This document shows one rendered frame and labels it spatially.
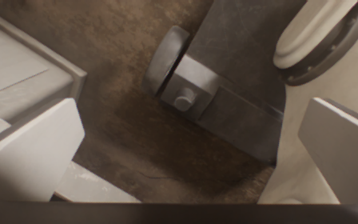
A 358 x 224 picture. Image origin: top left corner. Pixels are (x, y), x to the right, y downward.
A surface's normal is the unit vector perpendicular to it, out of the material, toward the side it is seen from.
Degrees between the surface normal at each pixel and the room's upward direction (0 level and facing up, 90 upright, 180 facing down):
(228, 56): 0
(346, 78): 90
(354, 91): 90
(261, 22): 0
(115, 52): 0
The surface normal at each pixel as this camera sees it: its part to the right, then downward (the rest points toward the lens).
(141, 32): -0.22, 0.51
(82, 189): 0.51, -0.67
